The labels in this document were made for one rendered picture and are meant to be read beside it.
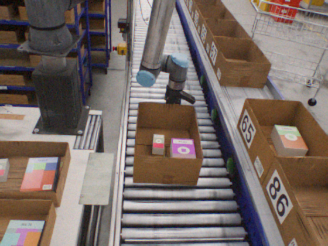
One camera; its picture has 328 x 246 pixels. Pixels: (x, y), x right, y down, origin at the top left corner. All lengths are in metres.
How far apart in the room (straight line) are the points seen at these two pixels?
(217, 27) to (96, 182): 1.67
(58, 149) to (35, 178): 0.18
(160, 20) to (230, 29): 1.42
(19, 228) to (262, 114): 1.17
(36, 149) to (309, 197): 1.19
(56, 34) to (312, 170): 1.19
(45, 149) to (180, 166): 0.62
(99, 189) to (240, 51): 1.42
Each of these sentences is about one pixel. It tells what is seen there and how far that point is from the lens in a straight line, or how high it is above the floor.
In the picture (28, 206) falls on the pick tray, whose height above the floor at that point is 0.81.
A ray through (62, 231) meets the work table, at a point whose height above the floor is 0.75.
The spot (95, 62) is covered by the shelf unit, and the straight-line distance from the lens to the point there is 3.59.
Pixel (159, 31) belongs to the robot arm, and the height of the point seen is 1.34.
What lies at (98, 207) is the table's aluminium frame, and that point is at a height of 0.15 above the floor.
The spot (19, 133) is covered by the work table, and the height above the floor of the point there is 0.75.
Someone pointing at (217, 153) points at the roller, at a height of 0.74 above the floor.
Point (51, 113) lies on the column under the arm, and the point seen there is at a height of 0.86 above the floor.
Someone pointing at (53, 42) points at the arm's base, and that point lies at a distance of 1.33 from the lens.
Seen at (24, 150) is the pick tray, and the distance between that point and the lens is 1.44.
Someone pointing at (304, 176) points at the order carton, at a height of 0.94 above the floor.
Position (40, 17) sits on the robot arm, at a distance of 1.30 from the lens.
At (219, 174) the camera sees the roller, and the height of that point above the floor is 0.74.
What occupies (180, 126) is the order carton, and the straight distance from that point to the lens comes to 1.56.
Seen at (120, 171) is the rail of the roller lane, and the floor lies 0.73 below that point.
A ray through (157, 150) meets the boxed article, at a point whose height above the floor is 0.78.
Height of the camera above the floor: 1.74
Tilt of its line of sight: 37 degrees down
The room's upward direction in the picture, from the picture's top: 7 degrees clockwise
